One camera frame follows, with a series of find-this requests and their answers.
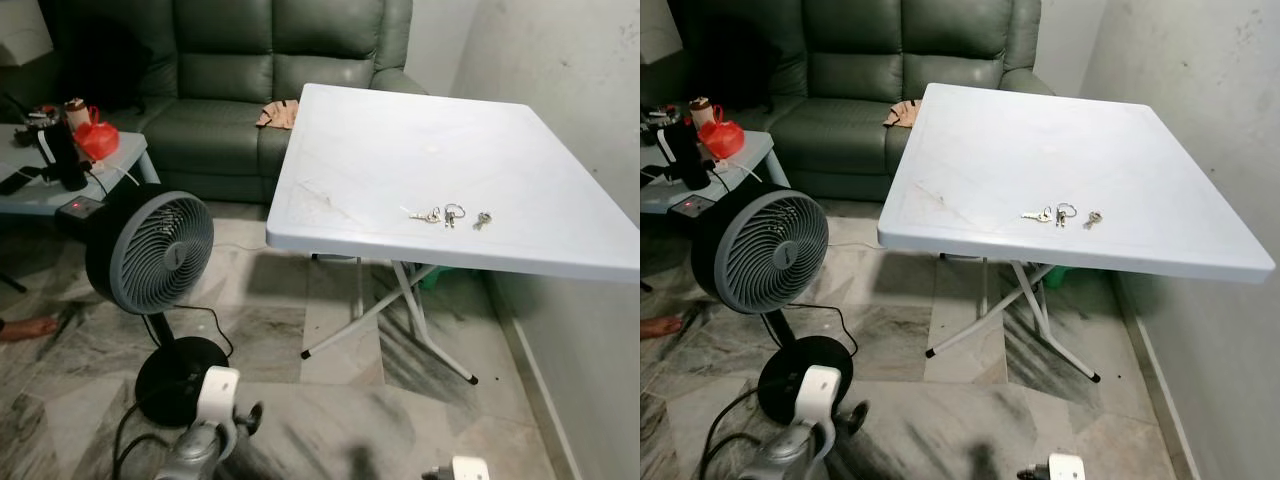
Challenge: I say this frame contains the white folding table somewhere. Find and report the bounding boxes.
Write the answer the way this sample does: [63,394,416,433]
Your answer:
[265,83,641,387]
[877,83,1277,384]

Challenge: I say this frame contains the black device on stand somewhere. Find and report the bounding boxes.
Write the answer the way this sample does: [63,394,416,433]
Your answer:
[660,120,717,188]
[35,120,91,193]

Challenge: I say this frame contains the red plastic bag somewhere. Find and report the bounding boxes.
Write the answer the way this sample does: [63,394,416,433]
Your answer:
[75,105,123,163]
[703,105,747,161]

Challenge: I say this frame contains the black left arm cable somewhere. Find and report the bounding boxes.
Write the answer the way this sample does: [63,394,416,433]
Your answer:
[700,392,761,480]
[112,400,166,480]

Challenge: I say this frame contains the pale blue side table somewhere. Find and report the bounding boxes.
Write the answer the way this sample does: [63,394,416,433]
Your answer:
[640,130,791,216]
[0,124,162,218]

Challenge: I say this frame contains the grey black pedestal fan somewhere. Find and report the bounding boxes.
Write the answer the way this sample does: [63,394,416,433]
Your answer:
[84,189,232,429]
[690,184,857,426]

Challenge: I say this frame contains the white boxy object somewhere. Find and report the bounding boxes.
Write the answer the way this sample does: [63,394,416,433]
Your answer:
[0,0,54,67]
[640,0,683,63]

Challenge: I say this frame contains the black fan cable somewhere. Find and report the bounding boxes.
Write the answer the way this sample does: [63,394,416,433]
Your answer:
[165,305,235,359]
[790,303,859,353]

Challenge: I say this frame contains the green leather sofa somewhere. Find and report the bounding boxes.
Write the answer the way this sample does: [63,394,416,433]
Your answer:
[55,0,433,204]
[688,0,1058,201]

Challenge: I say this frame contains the black box with red light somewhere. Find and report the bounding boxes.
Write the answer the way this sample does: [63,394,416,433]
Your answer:
[668,195,717,223]
[54,196,107,237]

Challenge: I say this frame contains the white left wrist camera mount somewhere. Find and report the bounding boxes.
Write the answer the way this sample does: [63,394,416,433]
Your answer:
[795,365,843,431]
[194,366,242,429]

